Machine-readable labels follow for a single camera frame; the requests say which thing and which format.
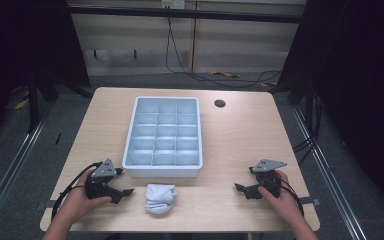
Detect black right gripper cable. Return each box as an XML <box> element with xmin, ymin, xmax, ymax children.
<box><xmin>279</xmin><ymin>178</ymin><xmax>305</xmax><ymax>218</ymax></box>

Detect white divided storage box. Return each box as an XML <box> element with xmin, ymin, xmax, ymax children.
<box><xmin>121</xmin><ymin>96</ymin><xmax>204</xmax><ymax>179</ymax></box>

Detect black hanging power cable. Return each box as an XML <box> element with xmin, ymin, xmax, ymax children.
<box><xmin>164</xmin><ymin>16</ymin><xmax>283</xmax><ymax>90</ymax></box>

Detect black curtain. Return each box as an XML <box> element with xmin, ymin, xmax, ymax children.
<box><xmin>275</xmin><ymin>0</ymin><xmax>384</xmax><ymax>211</ymax></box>
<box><xmin>0</xmin><ymin>0</ymin><xmax>92</xmax><ymax>141</ymax></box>

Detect black horizontal frame bar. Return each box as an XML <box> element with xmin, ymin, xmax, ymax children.
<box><xmin>67</xmin><ymin>5</ymin><xmax>305</xmax><ymax>25</ymax></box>

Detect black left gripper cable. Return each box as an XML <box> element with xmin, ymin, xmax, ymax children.
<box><xmin>50</xmin><ymin>161</ymin><xmax>104</xmax><ymax>222</ymax></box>

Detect white sock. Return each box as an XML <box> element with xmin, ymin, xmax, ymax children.
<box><xmin>143</xmin><ymin>183</ymin><xmax>178</xmax><ymax>215</ymax></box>

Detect grey tape strip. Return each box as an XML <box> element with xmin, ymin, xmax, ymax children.
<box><xmin>299</xmin><ymin>197</ymin><xmax>321</xmax><ymax>207</ymax></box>
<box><xmin>34</xmin><ymin>199</ymin><xmax>58</xmax><ymax>211</ymax></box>

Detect black stand post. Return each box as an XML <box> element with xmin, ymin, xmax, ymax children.
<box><xmin>27</xmin><ymin>71</ymin><xmax>41</xmax><ymax>135</ymax></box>

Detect yellow strip on floor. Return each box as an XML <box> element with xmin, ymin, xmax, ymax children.
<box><xmin>210</xmin><ymin>69</ymin><xmax>241</xmax><ymax>80</ymax></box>

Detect person's right hand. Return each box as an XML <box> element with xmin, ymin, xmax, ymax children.
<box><xmin>257</xmin><ymin>169</ymin><xmax>304</xmax><ymax>222</ymax></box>

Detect white wall socket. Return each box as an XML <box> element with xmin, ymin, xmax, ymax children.
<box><xmin>161</xmin><ymin>0</ymin><xmax>186</xmax><ymax>10</ymax></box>

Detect person's left hand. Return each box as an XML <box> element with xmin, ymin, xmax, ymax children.
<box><xmin>57</xmin><ymin>169</ymin><xmax>113</xmax><ymax>224</ymax></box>

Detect beige wooden cabinet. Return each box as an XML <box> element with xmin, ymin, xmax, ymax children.
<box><xmin>67</xmin><ymin>0</ymin><xmax>307</xmax><ymax>76</ymax></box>

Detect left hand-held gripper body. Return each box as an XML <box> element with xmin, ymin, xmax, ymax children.
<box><xmin>85</xmin><ymin>158</ymin><xmax>122</xmax><ymax>205</ymax></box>

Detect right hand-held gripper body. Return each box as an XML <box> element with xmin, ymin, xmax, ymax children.
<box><xmin>249</xmin><ymin>158</ymin><xmax>288</xmax><ymax>200</ymax></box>

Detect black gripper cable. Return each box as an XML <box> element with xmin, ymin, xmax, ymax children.
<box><xmin>279</xmin><ymin>178</ymin><xmax>305</xmax><ymax>218</ymax></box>
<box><xmin>50</xmin><ymin>161</ymin><xmax>104</xmax><ymax>222</ymax></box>

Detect yellow floor tape piece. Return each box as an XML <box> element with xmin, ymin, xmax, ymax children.
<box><xmin>14</xmin><ymin>97</ymin><xmax>30</xmax><ymax>111</ymax></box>

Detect metal floor rail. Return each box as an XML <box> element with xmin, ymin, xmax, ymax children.
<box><xmin>0</xmin><ymin>101</ymin><xmax>55</xmax><ymax>233</ymax></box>
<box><xmin>290</xmin><ymin>105</ymin><xmax>369</xmax><ymax>240</ymax></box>

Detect bundle of black floor cables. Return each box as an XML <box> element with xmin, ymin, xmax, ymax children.
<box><xmin>292</xmin><ymin>98</ymin><xmax>325</xmax><ymax>165</ymax></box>

